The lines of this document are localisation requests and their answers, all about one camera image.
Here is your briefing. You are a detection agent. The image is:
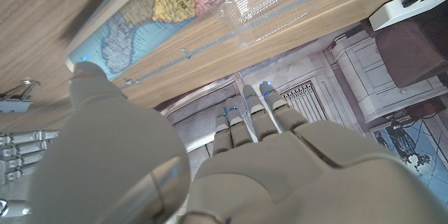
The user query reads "paper map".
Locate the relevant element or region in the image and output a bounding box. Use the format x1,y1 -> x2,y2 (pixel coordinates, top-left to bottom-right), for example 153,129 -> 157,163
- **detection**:
64,0 -> 253,82

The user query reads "printed living room backdrop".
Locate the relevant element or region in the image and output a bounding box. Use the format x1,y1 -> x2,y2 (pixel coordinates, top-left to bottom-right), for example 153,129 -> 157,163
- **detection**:
153,0 -> 448,211

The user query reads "white power strip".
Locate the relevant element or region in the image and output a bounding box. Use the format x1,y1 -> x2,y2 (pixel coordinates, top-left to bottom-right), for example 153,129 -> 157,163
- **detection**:
368,0 -> 448,32

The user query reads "black binder clip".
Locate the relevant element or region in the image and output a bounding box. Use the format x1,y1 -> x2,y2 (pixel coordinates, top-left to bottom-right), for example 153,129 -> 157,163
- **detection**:
0,79 -> 41,114

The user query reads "clear plastic clamshell container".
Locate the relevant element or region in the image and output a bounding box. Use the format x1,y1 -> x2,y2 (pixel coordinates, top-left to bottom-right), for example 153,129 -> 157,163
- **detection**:
209,0 -> 398,49

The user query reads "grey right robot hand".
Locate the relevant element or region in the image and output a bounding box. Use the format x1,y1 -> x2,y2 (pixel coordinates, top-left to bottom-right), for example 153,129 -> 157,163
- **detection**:
0,129 -> 60,218

